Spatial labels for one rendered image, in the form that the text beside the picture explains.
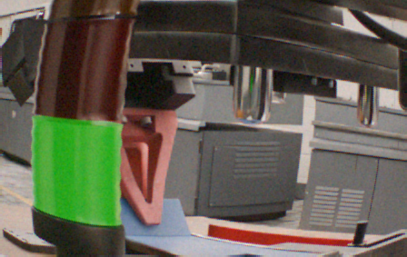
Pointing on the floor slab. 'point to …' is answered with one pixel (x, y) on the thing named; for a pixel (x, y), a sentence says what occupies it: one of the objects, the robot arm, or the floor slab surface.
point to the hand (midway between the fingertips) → (145, 215)
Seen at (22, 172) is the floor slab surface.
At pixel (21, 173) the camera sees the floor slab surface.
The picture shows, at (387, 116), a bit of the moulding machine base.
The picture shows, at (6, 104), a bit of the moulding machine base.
